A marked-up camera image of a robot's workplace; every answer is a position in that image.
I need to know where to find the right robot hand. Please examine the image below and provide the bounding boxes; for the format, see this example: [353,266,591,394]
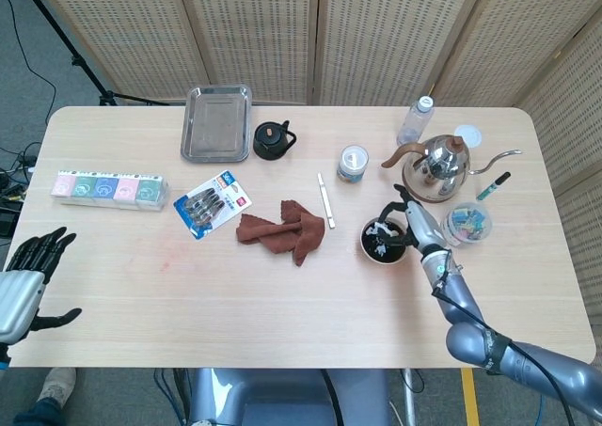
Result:
[378,183,446,258]

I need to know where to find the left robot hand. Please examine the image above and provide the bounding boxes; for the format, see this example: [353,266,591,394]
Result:
[0,227,83,345]

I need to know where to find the white object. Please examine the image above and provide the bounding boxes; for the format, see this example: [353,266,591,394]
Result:
[368,221,401,240]

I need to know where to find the white bowl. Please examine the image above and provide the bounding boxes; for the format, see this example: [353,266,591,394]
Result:
[360,215,409,265]

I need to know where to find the clear jar of colourful clips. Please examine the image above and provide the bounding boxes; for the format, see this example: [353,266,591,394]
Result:
[439,201,494,247]

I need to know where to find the steel gooseneck kettle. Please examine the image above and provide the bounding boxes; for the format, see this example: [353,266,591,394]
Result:
[380,134,523,205]

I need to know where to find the green marker pen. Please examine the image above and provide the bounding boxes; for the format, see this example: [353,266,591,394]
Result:
[476,171,512,201]

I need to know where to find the white shoe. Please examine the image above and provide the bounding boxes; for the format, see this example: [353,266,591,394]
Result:
[36,367,77,403]

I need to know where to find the white-lid jar with blue label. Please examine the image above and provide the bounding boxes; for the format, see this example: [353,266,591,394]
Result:
[336,145,370,185]

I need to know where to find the white stick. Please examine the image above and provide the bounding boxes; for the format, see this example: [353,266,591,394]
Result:
[316,172,338,229]

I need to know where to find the white round lid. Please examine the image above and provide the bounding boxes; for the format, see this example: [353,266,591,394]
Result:
[453,123,483,150]

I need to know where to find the clear plastic water bottle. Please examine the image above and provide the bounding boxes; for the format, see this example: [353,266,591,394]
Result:
[396,95,436,148]

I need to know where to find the pastel tissue multipack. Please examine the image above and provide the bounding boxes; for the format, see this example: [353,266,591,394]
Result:
[50,169,171,213]

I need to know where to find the brown cloth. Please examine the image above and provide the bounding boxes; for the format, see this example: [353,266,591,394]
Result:
[235,199,326,267]

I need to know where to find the white table leg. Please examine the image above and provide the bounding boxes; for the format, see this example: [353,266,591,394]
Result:
[403,368,424,426]

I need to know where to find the small black teapot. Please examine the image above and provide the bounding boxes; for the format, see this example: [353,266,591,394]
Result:
[252,119,298,161]

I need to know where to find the blue clip blister pack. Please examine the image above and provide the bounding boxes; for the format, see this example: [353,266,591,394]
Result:
[173,169,253,242]

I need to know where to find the grey-blue robot torso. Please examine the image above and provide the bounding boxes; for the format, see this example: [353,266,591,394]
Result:
[185,368,394,426]

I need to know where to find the stainless steel tray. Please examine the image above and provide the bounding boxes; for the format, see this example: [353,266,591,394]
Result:
[180,85,252,164]

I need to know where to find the black tripod stand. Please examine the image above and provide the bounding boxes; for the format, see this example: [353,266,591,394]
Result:
[13,0,170,107]

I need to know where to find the wooden woven folding screen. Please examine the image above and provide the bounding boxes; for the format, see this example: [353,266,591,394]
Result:
[28,0,602,426]

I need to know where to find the bundle of floor cables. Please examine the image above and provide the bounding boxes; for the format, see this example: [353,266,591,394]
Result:
[0,141,38,239]

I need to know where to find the blue cables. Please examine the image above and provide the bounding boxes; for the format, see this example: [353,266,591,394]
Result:
[153,368,189,426]

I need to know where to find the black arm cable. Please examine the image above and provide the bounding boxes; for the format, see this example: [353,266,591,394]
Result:
[432,251,578,426]

